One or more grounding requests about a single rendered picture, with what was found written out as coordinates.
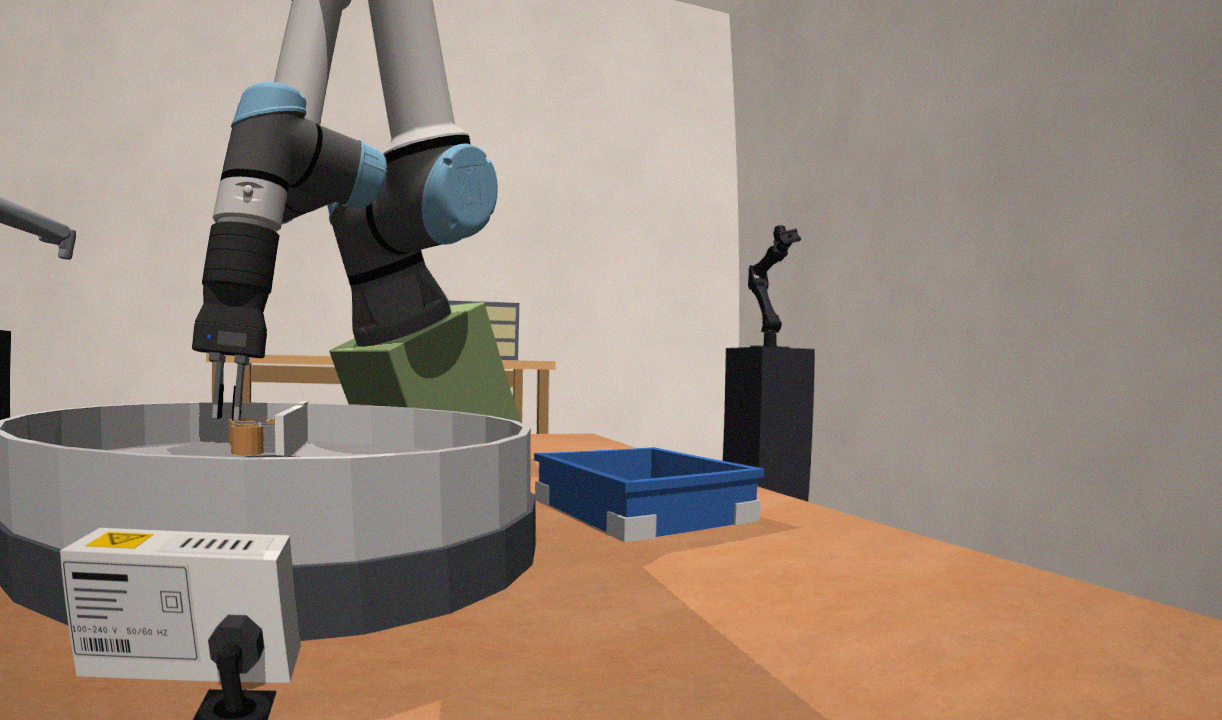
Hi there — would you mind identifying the blue crate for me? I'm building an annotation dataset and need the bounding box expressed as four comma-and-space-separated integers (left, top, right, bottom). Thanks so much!
534, 447, 764, 542

